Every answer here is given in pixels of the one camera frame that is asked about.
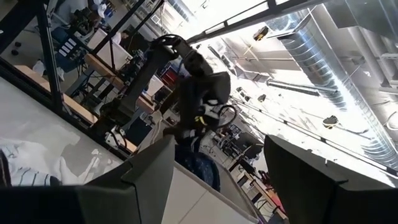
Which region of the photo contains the black and yellow device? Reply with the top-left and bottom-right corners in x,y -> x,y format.
252,26 -> 271,42

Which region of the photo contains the black dome ceiling device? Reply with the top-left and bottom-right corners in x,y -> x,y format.
322,114 -> 340,129

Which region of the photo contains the wooden desk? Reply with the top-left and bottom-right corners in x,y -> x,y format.
14,63 -> 99,125
83,52 -> 156,114

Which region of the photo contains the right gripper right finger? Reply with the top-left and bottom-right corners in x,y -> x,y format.
263,134 -> 398,224

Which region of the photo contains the person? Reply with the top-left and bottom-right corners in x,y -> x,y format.
111,29 -> 133,46

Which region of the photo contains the white striped garment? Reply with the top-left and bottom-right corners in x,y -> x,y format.
0,136 -> 105,187

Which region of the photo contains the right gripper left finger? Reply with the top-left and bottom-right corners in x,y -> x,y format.
0,136 -> 177,224

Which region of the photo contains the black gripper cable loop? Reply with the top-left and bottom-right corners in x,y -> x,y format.
216,104 -> 239,129

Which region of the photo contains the dark navy garment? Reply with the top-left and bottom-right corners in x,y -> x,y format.
174,136 -> 221,193

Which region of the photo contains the black frame post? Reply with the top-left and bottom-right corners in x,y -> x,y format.
35,0 -> 65,114

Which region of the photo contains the large ribbed silver duct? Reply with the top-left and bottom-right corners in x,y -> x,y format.
267,9 -> 398,170

